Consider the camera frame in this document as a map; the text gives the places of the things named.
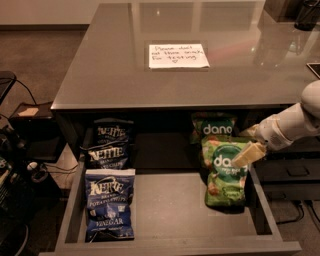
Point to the rear dark kettle chip bag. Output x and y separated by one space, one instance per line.
108 130

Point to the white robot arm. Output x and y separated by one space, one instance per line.
281 130

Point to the black equipment at left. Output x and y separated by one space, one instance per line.
18 189

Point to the black cup on counter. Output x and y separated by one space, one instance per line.
308 15

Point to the dark phone on counter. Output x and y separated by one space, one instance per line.
314 68

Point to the dark kettle chip bag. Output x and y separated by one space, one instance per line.
108 130
113 155

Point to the black box with label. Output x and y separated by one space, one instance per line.
36 124

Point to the grey open top drawer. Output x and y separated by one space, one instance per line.
169 216

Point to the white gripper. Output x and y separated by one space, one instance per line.
270 132

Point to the front blue kettle chip bag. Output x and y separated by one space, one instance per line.
108 196

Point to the grey cabinet with glossy counter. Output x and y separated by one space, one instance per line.
257 67

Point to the black cabinet at right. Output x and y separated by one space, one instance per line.
292 176

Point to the green dang chip bag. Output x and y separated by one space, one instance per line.
225 183
211 123

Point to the white handwritten paper note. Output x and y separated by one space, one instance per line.
167 56

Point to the middle dark kettle chip bag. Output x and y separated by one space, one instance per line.
113 155

